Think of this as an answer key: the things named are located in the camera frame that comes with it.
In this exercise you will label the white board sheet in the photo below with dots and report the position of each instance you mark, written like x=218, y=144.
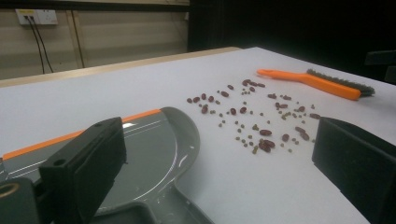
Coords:
x=249, y=186

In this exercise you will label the black metal stand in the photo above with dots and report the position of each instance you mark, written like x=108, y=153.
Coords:
x=381, y=59

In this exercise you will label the white wall outlet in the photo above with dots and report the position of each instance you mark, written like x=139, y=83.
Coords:
x=43, y=16

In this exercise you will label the grey dustpan with orange edge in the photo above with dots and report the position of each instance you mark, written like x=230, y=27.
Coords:
x=155, y=146

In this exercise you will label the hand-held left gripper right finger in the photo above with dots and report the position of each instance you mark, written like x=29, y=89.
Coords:
x=355, y=168

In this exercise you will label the red and green beans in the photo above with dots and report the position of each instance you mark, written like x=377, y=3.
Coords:
x=265, y=132

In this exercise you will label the orange hand brush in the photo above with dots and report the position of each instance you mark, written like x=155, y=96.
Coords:
x=327, y=84

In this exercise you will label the black curtain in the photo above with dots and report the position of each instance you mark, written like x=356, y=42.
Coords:
x=280, y=25

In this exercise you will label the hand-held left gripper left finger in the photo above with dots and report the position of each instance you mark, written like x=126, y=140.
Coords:
x=84, y=168

